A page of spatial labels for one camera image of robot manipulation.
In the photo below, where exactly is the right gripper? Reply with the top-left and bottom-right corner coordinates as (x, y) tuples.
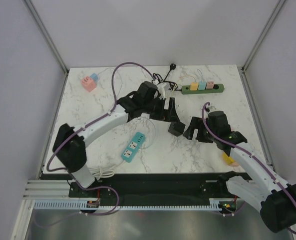
(183, 116), (218, 144)

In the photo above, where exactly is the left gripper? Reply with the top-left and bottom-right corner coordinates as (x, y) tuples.
(143, 96), (179, 123)

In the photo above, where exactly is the black cube adapter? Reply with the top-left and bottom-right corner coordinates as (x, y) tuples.
(168, 122), (185, 137)

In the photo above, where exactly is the teal power strip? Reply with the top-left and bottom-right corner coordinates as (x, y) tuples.
(121, 132), (146, 163)

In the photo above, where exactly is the light blue cable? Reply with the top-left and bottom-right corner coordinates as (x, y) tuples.
(97, 67), (158, 151)

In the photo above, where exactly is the blue plug adapter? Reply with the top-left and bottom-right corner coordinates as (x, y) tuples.
(90, 73), (98, 83)

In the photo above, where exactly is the pink cube socket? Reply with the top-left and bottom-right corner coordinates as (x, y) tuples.
(81, 76), (97, 93)

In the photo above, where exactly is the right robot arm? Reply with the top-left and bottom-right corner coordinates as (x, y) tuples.
(183, 111), (296, 233)

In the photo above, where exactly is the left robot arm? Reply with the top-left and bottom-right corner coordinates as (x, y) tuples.
(52, 81), (181, 197)

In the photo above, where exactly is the yellow plug adapter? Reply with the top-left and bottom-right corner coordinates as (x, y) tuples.
(190, 82), (199, 91)

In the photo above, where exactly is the teal plug adapter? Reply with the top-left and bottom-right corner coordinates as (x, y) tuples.
(198, 81), (206, 91)

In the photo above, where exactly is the pink plug adapter on strip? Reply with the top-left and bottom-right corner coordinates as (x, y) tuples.
(206, 81), (214, 90)

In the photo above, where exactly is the yellow cube plug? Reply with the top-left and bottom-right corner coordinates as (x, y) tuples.
(222, 152), (235, 166)

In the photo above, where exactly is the green power strip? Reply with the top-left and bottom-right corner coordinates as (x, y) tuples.
(181, 83), (225, 95)

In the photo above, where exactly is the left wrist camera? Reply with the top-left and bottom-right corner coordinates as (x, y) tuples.
(157, 82), (169, 99)

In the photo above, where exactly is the yellow coiled cable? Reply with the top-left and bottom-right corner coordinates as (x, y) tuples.
(169, 74), (196, 100)

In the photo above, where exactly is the black power cord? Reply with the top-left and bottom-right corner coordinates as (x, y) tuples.
(151, 63), (183, 91)

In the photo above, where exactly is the white cable duct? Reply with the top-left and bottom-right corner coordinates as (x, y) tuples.
(33, 199), (223, 211)

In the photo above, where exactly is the white power cord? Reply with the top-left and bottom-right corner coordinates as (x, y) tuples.
(87, 159), (125, 180)

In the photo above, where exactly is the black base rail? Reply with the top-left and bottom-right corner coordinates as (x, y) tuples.
(39, 171), (246, 207)

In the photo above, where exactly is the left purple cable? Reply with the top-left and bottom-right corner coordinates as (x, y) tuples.
(45, 61), (161, 173)

